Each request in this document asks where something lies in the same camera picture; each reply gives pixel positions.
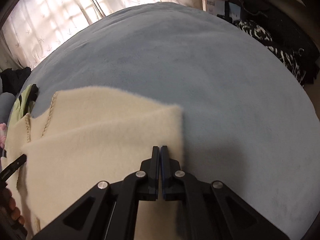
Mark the person's left hand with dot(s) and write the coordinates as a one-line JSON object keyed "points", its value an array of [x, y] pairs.
{"points": [[13, 205]]}

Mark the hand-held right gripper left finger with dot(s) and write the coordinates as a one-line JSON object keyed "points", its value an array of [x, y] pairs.
{"points": [[155, 160]]}

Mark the cream fleece garment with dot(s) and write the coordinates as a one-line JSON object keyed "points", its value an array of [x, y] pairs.
{"points": [[100, 130]]}

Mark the light green folded garment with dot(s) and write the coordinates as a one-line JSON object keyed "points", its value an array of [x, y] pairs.
{"points": [[22, 102]]}

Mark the white patterned curtain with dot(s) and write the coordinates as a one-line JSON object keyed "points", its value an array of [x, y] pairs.
{"points": [[62, 12]]}

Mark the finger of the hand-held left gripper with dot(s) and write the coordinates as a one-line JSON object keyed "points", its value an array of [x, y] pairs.
{"points": [[15, 163]]}

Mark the blue-grey bed blanket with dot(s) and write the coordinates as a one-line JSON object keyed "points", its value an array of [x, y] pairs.
{"points": [[212, 92]]}

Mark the black and white patterned cloth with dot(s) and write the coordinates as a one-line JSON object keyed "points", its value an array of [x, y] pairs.
{"points": [[280, 50]]}

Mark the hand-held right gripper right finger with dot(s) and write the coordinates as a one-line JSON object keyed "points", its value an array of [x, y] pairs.
{"points": [[164, 160]]}

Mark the dark cloth pile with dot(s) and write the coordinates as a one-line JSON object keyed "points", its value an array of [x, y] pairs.
{"points": [[287, 17]]}

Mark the white paper sign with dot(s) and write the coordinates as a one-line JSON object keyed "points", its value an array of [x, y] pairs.
{"points": [[213, 6]]}

